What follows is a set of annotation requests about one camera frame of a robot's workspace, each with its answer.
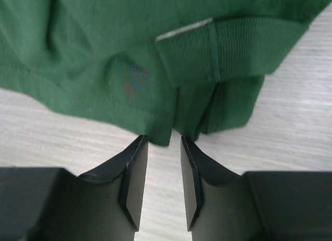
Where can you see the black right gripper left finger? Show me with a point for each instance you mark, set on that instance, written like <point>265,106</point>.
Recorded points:
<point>130,165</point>

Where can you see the white and green t shirt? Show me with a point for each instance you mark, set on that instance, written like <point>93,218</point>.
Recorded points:
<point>150,66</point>

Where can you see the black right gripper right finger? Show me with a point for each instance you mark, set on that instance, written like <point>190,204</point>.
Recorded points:
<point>197,167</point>

